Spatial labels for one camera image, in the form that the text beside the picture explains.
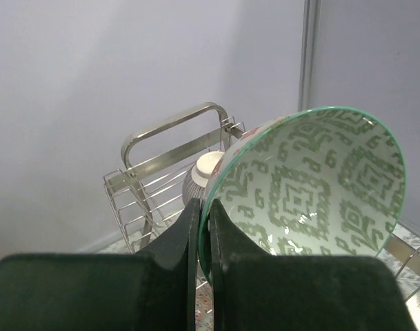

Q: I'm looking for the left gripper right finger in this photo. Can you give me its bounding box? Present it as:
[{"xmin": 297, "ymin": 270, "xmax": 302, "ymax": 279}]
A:
[{"xmin": 209, "ymin": 201, "xmax": 415, "ymax": 330}]

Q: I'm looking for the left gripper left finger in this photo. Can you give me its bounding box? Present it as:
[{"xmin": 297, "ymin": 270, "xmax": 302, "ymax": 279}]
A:
[{"xmin": 0, "ymin": 199, "xmax": 201, "ymax": 330}]

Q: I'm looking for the purple striped bowl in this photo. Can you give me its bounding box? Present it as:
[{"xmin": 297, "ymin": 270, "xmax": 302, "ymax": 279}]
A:
[{"xmin": 182, "ymin": 151, "xmax": 224, "ymax": 205}]

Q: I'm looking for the green patterned bowl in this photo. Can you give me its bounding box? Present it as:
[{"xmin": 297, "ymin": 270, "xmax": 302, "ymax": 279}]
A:
[{"xmin": 198, "ymin": 106, "xmax": 406, "ymax": 278}]

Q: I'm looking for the stainless steel dish rack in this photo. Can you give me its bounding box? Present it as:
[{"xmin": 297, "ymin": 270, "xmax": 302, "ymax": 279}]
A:
[{"xmin": 102, "ymin": 101, "xmax": 420, "ymax": 331}]

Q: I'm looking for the aluminium corner post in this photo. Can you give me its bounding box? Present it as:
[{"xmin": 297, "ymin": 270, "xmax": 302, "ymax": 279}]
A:
[{"xmin": 298, "ymin": 0, "xmax": 321, "ymax": 112}]

